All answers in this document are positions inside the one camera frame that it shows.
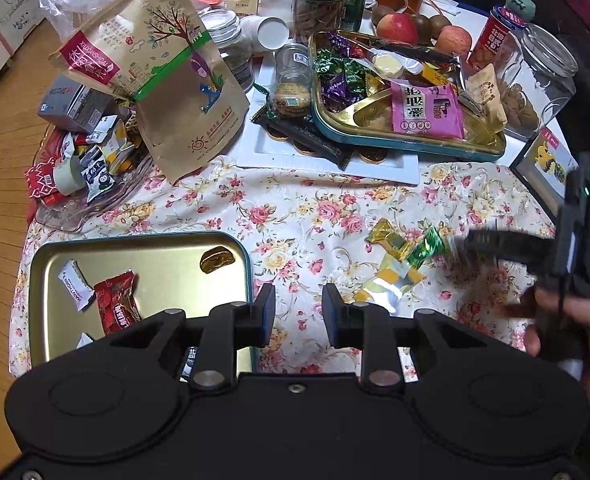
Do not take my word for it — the yellow white snack packet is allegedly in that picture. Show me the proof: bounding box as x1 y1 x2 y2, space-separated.
353 255 425 315

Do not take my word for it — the gold chocolate coin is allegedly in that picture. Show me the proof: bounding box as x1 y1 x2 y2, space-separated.
199 245 235 274

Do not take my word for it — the red candy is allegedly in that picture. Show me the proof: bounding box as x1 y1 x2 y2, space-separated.
94 270 141 335

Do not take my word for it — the white candy sachet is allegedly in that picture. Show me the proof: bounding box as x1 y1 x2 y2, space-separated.
57 259 94 311

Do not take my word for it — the glass dish of snacks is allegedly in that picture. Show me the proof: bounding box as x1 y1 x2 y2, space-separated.
25 115 154 232

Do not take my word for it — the empty teal tin tray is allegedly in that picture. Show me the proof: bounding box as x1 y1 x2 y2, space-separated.
28 231 253 365

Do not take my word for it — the floral tablecloth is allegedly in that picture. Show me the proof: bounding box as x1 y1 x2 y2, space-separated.
8 156 554 377

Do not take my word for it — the yellow picture card box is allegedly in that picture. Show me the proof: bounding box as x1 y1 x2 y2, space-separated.
510 127 577 220

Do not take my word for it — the gold foil candy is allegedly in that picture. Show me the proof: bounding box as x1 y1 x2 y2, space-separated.
367 218 412 261

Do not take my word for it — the green foil candy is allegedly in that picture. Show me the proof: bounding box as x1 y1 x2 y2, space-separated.
406 226 448 269

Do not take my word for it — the clear plastic cookie jar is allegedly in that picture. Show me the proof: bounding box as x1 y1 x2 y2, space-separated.
496 24 578 141

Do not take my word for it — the white flat box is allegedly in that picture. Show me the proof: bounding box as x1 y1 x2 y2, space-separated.
232 55 420 185

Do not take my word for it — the pink snack packet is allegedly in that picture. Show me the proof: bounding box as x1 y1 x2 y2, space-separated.
391 81 464 140

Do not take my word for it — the black white snack packet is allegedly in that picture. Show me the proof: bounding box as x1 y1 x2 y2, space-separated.
80 145 115 204

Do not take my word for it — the tape roll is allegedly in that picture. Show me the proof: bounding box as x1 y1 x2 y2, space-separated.
53 156 86 196

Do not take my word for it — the teal gold snack tray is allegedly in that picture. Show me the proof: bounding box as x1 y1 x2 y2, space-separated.
308 30 508 162

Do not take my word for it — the red apple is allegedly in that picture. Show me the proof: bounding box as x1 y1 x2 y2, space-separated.
375 13 419 44
435 25 472 58

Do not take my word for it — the red tube snack can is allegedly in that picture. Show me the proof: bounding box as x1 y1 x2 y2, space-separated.
468 6 525 70

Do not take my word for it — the small clear cracker jar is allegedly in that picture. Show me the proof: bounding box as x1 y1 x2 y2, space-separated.
269 44 312 118

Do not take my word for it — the grey cardboard box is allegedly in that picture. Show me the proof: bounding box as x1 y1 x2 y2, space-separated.
37 75 112 133

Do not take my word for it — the brown kraft snack bag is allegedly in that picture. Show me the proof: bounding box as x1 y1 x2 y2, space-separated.
50 0 249 182

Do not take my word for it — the white cup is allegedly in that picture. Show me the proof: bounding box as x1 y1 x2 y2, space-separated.
241 15 289 53

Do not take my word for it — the walnut jar with lid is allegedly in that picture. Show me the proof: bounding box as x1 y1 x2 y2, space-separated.
292 0 345 44

